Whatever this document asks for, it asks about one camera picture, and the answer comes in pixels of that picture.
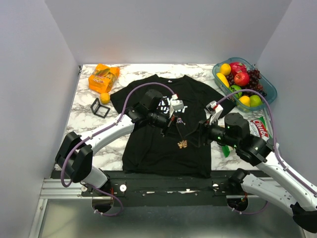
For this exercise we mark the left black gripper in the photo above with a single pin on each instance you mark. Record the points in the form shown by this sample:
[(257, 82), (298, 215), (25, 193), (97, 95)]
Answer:
[(167, 124)]

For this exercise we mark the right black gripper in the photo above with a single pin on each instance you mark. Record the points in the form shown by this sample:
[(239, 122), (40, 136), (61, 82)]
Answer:
[(204, 132)]

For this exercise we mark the black printed t-shirt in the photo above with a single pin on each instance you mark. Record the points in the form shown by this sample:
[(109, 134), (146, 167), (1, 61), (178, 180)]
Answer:
[(146, 150)]

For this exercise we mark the black brooch display box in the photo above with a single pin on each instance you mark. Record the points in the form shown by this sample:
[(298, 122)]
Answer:
[(99, 109)]

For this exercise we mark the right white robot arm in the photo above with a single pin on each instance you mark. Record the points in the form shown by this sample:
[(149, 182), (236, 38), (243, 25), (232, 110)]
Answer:
[(295, 194)]

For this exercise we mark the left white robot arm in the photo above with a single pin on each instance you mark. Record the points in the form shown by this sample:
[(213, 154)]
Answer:
[(76, 152)]

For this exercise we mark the small yellow lemon front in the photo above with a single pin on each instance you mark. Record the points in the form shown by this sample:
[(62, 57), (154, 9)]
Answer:
[(245, 100)]

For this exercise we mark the green chips bag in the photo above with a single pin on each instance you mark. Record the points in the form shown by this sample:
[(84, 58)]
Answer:
[(257, 128)]

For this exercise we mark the yellow banana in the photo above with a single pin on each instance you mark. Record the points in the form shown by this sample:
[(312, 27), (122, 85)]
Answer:
[(223, 79)]

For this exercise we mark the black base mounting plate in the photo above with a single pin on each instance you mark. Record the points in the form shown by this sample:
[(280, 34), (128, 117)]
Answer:
[(139, 190)]

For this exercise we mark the lime green fruit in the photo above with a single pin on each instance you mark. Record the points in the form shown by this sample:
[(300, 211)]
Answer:
[(255, 101)]

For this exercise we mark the teal plastic fruit basket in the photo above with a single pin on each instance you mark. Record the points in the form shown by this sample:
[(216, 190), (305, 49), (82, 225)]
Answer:
[(268, 87)]

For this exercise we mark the red apple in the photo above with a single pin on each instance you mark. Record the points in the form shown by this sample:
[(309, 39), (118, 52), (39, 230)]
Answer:
[(241, 79)]

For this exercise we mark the yellow lemon in basket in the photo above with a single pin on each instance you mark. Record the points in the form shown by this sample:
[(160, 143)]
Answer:
[(225, 69)]

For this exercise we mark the loose yellow lemon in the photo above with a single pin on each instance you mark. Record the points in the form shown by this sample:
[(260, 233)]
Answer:
[(104, 98)]

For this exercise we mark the red dragon fruit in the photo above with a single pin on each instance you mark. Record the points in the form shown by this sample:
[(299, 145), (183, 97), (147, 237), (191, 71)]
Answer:
[(237, 67)]

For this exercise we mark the dark purple grape bunch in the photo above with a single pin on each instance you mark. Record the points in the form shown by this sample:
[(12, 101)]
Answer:
[(254, 83)]

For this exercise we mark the orange snack bag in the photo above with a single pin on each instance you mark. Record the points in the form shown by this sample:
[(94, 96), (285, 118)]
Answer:
[(103, 78)]

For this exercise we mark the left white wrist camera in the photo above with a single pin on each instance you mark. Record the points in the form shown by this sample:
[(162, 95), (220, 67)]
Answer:
[(175, 105)]

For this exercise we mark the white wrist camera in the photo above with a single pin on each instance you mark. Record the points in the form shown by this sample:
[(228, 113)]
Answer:
[(215, 111), (175, 105)]

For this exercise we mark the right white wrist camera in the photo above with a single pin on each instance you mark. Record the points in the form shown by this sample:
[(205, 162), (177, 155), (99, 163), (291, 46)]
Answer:
[(215, 111)]

